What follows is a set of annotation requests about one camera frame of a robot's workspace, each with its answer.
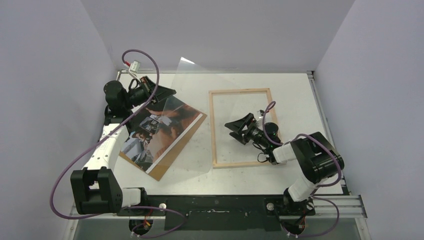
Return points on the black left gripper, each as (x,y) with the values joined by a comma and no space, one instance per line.
(163,92)

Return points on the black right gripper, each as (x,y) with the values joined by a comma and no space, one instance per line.
(244,129)

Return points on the printed colour photo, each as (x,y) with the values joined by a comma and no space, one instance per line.
(170,110)

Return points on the light wooden picture frame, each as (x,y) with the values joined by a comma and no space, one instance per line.
(211,94)

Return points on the clear plastic sheet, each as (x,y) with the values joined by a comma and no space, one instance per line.
(192,83)

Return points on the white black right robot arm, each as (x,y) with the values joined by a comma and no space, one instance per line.
(316,157)

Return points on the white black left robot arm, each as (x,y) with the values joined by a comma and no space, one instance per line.
(95,188)

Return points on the brown backing board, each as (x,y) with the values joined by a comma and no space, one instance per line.
(154,146)

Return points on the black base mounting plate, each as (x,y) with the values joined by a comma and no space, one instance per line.
(174,220)

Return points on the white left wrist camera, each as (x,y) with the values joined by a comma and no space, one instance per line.
(134,67)

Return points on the aluminium front rail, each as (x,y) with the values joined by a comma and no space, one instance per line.
(326,206)

